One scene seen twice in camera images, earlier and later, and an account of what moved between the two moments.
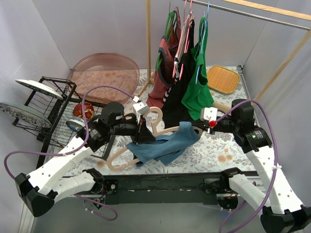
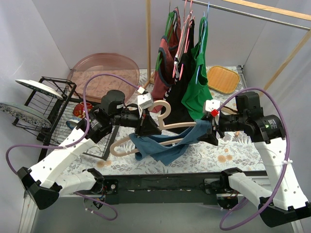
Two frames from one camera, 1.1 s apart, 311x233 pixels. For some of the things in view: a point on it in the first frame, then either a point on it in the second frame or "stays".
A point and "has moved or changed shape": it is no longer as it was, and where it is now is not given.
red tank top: x=164 y=75 stays
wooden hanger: x=154 y=131 -> x=162 y=125
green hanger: x=166 y=37 stays
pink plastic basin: x=105 y=69 stays
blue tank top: x=164 y=149 has moved or changed shape
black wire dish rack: x=68 y=116 stays
